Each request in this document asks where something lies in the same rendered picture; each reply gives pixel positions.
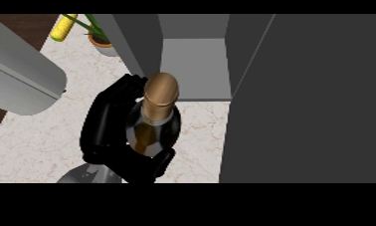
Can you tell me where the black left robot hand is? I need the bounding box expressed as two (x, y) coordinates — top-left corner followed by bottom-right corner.
(80, 74), (177, 184)

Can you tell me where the dark wine bottle gold foil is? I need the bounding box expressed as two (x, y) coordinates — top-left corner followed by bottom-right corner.
(126, 72), (185, 158)

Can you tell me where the grey cabinet body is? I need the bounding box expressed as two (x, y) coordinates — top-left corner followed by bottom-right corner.
(92, 13), (276, 103)

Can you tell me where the dark grey cabinet door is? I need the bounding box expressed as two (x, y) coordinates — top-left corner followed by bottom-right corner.
(217, 13), (376, 184)

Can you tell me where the pale grey rounded appliance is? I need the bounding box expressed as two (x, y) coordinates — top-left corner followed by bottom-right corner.
(0, 21), (70, 116)

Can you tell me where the potted green plant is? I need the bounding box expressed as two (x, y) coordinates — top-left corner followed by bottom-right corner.
(61, 13), (121, 58)

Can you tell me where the yellow corn cob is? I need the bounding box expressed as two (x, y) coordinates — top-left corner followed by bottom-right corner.
(49, 13), (80, 43)

